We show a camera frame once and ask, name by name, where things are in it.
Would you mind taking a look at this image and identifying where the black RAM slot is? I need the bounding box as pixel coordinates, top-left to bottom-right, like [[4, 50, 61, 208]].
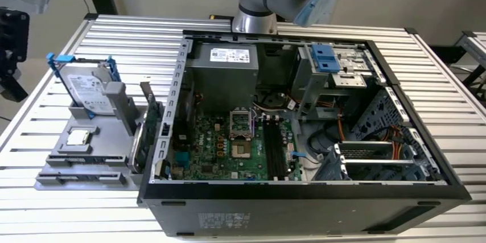
[[275, 115, 288, 180], [267, 115, 279, 180], [263, 115, 274, 180], [272, 115, 284, 180]]

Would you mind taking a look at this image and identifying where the hard disk in blue carrier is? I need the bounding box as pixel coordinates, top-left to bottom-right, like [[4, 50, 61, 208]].
[[45, 52, 123, 120]]

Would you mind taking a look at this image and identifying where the silver CPU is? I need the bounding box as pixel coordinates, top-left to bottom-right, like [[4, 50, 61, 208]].
[[64, 129, 92, 146]]

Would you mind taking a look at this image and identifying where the grey parts rack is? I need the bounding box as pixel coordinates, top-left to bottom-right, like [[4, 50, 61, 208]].
[[35, 82, 167, 191]]

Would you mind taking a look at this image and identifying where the green graphics card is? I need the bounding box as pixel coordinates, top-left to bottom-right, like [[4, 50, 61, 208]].
[[127, 80, 164, 174]]

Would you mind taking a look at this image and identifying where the grey power supply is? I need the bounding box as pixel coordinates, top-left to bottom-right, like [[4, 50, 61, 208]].
[[184, 42, 260, 113]]

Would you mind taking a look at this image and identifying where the metal socket cover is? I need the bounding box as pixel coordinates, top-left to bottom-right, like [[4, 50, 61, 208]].
[[230, 109, 255, 139]]

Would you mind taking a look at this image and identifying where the black heatsink fan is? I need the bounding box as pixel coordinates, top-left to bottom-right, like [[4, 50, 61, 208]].
[[252, 89, 299, 113]]

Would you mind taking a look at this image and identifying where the CPU socket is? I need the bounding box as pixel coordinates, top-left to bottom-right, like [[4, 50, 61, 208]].
[[228, 138, 255, 160]]

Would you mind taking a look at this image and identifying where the green motherboard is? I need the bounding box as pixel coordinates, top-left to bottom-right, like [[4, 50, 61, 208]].
[[168, 106, 304, 182]]

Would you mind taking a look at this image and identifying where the grey metal drive cage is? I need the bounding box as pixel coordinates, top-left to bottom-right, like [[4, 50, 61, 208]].
[[294, 42, 379, 120]]

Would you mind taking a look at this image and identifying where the blue drive latch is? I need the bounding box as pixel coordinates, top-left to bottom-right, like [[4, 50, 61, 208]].
[[308, 44, 342, 75]]

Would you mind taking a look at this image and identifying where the black PC case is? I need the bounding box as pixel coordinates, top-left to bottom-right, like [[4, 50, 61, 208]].
[[136, 28, 473, 238]]

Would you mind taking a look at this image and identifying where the metal disk bay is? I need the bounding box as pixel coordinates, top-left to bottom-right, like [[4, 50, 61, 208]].
[[314, 140, 443, 183]]

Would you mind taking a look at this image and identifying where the metal slat side table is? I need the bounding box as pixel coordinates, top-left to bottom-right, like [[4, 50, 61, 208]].
[[451, 30, 486, 93]]

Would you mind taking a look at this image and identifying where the thick black wire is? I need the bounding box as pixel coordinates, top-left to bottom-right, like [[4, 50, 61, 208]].
[[307, 127, 340, 166]]

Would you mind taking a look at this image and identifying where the orange data wire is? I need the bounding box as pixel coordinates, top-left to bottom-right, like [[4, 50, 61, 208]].
[[335, 106, 347, 143]]

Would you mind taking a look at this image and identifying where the orange wire bundle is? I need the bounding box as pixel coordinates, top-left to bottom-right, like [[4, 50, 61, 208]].
[[386, 125, 406, 162]]

